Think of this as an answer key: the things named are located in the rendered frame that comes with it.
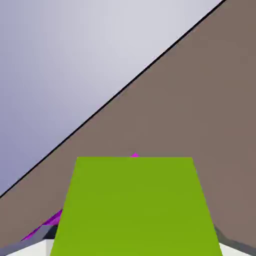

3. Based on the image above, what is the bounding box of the small green cube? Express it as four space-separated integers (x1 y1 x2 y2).
49 156 224 256

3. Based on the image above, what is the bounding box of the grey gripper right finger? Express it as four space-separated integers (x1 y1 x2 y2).
213 223 256 256

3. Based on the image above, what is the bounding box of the small magenta cube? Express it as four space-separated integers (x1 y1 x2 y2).
20 152 140 242

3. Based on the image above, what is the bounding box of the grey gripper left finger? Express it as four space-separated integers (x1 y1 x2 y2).
0 224 59 256

